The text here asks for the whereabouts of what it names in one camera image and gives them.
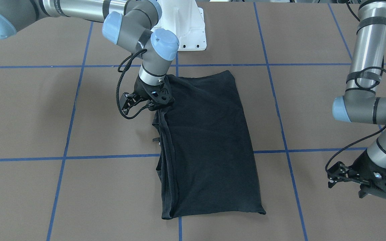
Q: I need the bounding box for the braided black cable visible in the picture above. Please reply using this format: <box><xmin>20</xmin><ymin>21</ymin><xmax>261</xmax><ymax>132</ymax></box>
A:
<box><xmin>116</xmin><ymin>49</ymin><xmax>156</xmax><ymax>120</ymax></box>
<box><xmin>325</xmin><ymin>66</ymin><xmax>386</xmax><ymax>174</ymax></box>

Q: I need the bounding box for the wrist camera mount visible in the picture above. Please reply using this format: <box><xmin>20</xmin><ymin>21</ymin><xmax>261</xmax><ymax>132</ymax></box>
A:
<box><xmin>146</xmin><ymin>82</ymin><xmax>175</xmax><ymax>111</ymax></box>
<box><xmin>358</xmin><ymin>166</ymin><xmax>386</xmax><ymax>199</ymax></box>

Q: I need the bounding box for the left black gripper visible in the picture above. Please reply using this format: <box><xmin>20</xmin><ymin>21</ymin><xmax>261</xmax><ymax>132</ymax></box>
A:
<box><xmin>327</xmin><ymin>151</ymin><xmax>381</xmax><ymax>188</ymax></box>

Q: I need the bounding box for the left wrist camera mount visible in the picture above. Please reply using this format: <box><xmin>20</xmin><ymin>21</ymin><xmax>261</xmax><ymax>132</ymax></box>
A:
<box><xmin>358</xmin><ymin>166</ymin><xmax>386</xmax><ymax>199</ymax></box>

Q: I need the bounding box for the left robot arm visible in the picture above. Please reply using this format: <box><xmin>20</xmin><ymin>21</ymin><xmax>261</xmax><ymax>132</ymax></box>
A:
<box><xmin>325</xmin><ymin>0</ymin><xmax>386</xmax><ymax>194</ymax></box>

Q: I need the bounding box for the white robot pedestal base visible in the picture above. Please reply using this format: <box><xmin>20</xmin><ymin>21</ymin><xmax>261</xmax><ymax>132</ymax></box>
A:
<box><xmin>158</xmin><ymin>0</ymin><xmax>207</xmax><ymax>51</ymax></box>

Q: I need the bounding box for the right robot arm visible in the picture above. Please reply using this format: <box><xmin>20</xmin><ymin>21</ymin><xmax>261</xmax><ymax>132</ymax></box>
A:
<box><xmin>0</xmin><ymin>0</ymin><xmax>179</xmax><ymax>116</ymax></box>

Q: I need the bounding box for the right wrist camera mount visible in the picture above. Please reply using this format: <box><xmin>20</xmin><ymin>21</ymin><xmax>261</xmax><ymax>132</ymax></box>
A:
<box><xmin>146</xmin><ymin>82</ymin><xmax>175</xmax><ymax>111</ymax></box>

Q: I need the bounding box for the black graphic t-shirt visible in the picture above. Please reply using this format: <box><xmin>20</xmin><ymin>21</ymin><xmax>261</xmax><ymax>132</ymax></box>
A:
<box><xmin>152</xmin><ymin>70</ymin><xmax>266</xmax><ymax>220</ymax></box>

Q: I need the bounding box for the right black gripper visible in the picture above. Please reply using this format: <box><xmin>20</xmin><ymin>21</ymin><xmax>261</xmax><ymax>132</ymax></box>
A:
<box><xmin>119</xmin><ymin>75</ymin><xmax>162</xmax><ymax>112</ymax></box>

